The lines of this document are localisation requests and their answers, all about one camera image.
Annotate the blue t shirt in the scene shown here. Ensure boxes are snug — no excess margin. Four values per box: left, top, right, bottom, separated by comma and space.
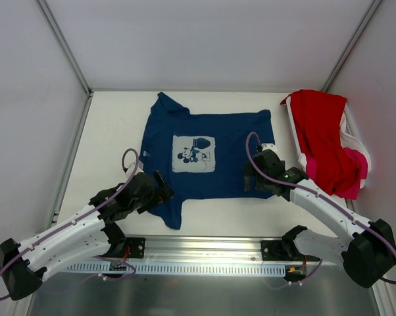
140, 92, 275, 230

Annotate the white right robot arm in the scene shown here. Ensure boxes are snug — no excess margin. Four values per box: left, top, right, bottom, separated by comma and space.
245, 148, 396, 288

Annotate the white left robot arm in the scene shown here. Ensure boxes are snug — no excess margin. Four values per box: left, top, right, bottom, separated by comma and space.
0, 171, 175, 301

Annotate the red t shirt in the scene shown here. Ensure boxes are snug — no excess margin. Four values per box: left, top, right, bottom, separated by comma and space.
280, 89, 363, 198

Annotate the white laundry basket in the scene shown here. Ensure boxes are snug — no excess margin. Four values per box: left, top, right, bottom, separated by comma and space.
281, 95, 372, 192

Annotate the pink t shirt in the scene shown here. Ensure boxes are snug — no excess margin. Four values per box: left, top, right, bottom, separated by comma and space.
304, 147, 368, 199

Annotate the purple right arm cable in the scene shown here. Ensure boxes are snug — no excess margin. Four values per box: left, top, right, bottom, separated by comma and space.
245, 131, 396, 289

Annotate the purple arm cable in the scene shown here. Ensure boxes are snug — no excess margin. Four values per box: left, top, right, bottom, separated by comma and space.
0, 148, 140, 302
245, 131, 396, 289

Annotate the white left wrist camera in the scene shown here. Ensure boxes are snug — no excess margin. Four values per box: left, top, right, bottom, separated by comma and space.
122, 161, 143, 178

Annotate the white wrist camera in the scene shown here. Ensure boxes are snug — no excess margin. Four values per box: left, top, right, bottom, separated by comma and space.
260, 143, 278, 153
122, 161, 143, 178

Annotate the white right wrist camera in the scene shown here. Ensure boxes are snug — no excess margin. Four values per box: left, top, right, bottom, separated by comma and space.
260, 143, 278, 153

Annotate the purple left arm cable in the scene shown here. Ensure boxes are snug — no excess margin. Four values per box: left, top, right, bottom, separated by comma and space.
0, 148, 140, 302

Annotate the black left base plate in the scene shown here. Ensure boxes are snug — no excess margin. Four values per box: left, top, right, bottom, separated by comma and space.
117, 237, 146, 259

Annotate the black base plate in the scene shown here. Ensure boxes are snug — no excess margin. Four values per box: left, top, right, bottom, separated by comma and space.
117, 237, 146, 259
260, 240, 319, 262

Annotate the aluminium mounting rail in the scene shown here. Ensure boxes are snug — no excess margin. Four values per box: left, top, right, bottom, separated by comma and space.
110, 234, 347, 264

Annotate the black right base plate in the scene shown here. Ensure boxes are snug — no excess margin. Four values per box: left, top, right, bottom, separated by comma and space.
260, 240, 319, 262

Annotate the white slotted cable duct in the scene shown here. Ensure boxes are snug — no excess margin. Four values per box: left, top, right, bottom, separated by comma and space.
64, 260, 286, 278

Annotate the left aluminium frame post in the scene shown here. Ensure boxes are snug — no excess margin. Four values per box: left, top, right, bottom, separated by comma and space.
35, 0, 92, 96

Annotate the aluminium frame post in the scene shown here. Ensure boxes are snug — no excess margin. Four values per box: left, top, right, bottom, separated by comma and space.
321, 0, 385, 93
35, 0, 92, 96

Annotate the right aluminium frame post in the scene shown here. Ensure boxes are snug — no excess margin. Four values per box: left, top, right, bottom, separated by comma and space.
321, 0, 385, 93

